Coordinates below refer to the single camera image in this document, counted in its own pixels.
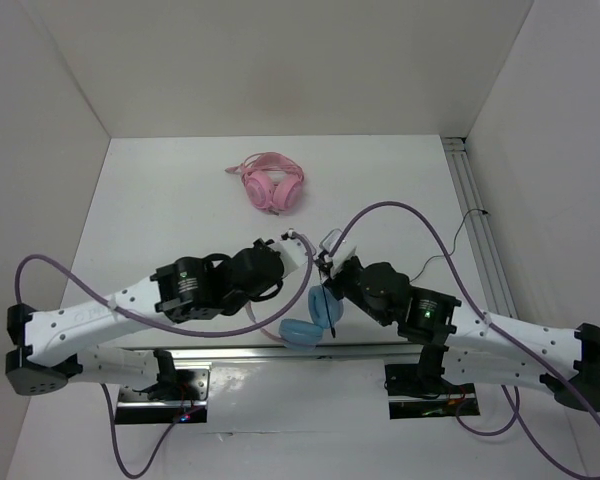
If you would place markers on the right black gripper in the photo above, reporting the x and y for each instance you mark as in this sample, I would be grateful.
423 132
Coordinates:
331 281

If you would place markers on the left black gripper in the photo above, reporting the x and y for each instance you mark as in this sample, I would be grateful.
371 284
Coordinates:
260 241

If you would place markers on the pink blue cat-ear headphones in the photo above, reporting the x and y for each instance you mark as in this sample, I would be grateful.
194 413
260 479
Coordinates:
324 311

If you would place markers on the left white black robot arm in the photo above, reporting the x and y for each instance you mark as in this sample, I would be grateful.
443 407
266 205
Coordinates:
52 348

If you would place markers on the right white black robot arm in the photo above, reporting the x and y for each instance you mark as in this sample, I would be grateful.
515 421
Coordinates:
461 346

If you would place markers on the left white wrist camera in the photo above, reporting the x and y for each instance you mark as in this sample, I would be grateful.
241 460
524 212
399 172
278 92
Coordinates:
295 251

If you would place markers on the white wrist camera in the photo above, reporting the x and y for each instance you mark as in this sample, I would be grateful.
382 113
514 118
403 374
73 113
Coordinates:
334 251
295 251

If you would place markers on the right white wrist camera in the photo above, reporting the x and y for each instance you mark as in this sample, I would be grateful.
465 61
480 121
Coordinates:
334 251

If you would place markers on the pink headphones with wrapped cable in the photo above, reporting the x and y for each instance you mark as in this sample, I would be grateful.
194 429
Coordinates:
272 181

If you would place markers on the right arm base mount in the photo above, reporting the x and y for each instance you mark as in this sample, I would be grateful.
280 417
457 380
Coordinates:
416 389

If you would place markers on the aluminium rail right edge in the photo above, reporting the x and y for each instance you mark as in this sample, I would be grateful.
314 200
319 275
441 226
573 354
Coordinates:
490 268

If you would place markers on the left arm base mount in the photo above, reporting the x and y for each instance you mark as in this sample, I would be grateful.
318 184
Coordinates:
178 394

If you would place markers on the aluminium rail front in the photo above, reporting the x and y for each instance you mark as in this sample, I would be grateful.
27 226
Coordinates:
280 351

